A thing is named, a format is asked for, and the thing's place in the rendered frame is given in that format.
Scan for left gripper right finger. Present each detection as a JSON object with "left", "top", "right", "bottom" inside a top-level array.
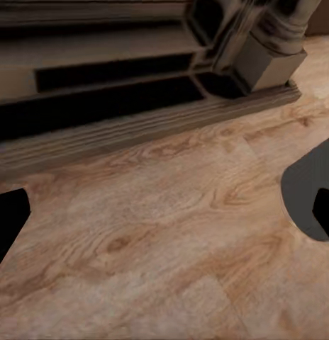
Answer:
[{"left": 313, "top": 188, "right": 329, "bottom": 236}]

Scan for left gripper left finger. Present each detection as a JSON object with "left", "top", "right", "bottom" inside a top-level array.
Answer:
[{"left": 0, "top": 188, "right": 30, "bottom": 263}]

